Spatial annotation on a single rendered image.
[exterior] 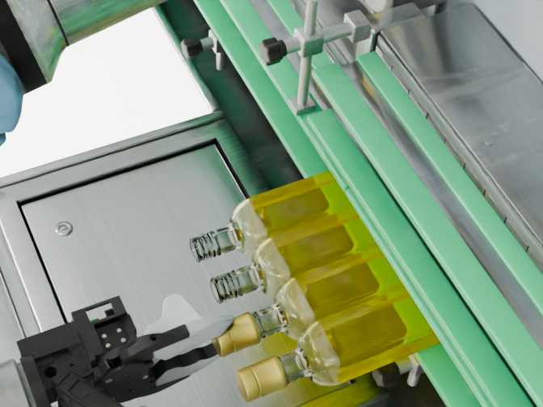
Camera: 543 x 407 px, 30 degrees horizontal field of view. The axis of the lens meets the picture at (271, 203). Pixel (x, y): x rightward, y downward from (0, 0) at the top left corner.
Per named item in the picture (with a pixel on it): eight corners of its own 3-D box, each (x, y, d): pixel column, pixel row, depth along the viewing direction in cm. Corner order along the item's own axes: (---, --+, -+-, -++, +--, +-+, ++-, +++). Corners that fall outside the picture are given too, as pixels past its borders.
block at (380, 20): (399, 56, 124) (348, 72, 122) (410, -4, 117) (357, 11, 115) (414, 75, 122) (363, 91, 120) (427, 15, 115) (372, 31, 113)
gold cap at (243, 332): (246, 322, 109) (208, 337, 107) (247, 304, 106) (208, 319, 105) (260, 349, 107) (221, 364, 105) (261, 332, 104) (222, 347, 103)
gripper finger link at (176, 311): (211, 269, 104) (128, 307, 103) (234, 314, 101) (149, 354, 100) (215, 284, 107) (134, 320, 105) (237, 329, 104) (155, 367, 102)
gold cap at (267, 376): (289, 379, 101) (249, 395, 100) (286, 392, 104) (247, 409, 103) (274, 349, 103) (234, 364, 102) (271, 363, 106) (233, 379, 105)
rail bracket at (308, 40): (347, 83, 123) (254, 112, 120) (364, -27, 110) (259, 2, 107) (359, 99, 122) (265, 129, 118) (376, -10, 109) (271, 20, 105)
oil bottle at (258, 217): (384, 178, 124) (223, 233, 117) (389, 146, 119) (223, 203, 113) (407, 211, 120) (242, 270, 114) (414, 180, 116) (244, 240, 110)
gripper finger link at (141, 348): (182, 316, 100) (99, 354, 99) (187, 329, 99) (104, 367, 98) (189, 337, 104) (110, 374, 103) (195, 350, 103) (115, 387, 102)
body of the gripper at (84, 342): (125, 291, 104) (10, 332, 100) (156, 358, 99) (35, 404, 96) (129, 329, 110) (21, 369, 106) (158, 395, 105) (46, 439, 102)
